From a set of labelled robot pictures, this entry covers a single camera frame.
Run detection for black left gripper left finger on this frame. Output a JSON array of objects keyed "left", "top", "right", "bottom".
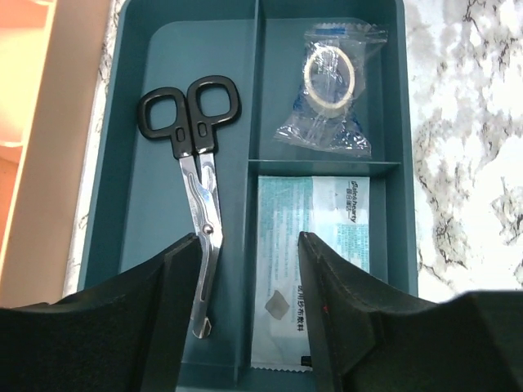
[{"left": 1, "top": 234, "right": 201, "bottom": 391}]

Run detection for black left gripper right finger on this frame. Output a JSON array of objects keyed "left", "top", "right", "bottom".
[{"left": 311, "top": 256, "right": 522, "bottom": 391}]

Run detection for light blue mask packet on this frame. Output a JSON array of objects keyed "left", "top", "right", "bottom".
[{"left": 251, "top": 176, "right": 370, "bottom": 372}]

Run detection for black handled scissors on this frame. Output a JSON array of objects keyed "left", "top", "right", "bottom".
[{"left": 137, "top": 75, "right": 241, "bottom": 339}]

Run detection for tape roll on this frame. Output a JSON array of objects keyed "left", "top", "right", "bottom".
[{"left": 275, "top": 19, "right": 388, "bottom": 158}]

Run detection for dark teal divided tray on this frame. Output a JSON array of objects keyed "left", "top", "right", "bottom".
[{"left": 73, "top": 1, "right": 418, "bottom": 391}]

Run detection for orange plastic file organizer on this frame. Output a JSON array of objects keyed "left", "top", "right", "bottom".
[{"left": 1, "top": 1, "right": 110, "bottom": 308}]

